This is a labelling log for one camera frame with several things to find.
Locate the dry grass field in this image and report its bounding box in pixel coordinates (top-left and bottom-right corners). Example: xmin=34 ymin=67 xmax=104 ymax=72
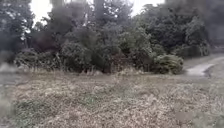
xmin=0 ymin=53 xmax=224 ymax=128

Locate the round green bush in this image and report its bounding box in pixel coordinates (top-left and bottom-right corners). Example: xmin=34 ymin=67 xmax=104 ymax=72
xmin=152 ymin=54 xmax=185 ymax=75

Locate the wood of dark trees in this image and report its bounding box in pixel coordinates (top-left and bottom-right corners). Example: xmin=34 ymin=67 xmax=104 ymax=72
xmin=0 ymin=0 xmax=224 ymax=76

